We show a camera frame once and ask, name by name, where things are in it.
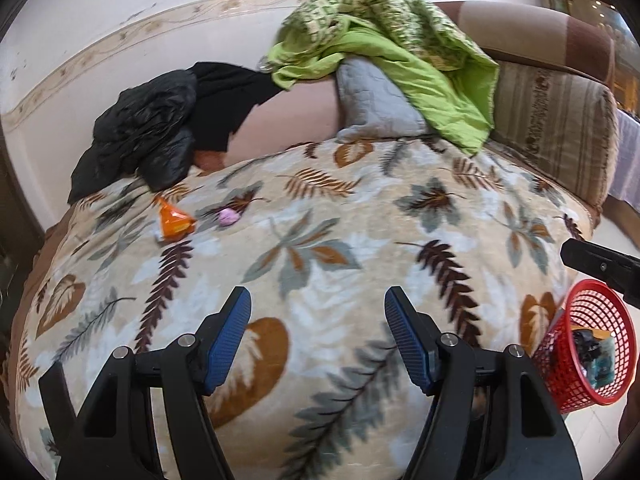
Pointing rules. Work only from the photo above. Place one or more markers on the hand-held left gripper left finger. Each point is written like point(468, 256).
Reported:
point(227, 340)

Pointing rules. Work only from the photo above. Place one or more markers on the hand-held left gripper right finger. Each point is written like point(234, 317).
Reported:
point(410, 345)

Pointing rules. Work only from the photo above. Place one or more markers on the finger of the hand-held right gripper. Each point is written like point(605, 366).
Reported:
point(600, 265)

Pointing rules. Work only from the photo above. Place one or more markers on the red plastic mesh basket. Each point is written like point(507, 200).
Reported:
point(565, 375)

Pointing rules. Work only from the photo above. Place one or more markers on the dark crumpled wrapper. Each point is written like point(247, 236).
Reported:
point(585, 342)

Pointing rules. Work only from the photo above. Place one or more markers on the white cloth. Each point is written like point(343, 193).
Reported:
point(627, 160)

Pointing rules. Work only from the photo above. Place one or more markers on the pink crumpled paper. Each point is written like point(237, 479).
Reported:
point(227, 216)

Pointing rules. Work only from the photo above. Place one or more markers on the orange crumpled wrapper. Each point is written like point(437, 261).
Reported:
point(172, 222)

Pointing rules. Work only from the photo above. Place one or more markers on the leaf printed blanket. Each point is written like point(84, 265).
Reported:
point(325, 220)

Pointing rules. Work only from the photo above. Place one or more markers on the black puffer jacket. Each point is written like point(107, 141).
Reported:
point(135, 130)

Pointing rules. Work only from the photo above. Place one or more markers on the black cloth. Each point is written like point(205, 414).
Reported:
point(225, 100)

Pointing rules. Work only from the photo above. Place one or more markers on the grey quilted pillow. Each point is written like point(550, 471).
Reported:
point(375, 105)

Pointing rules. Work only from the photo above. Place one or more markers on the wooden display cabinet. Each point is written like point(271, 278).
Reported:
point(590, 10)

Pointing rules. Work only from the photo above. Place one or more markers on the green quilt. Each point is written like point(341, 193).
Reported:
point(400, 45)

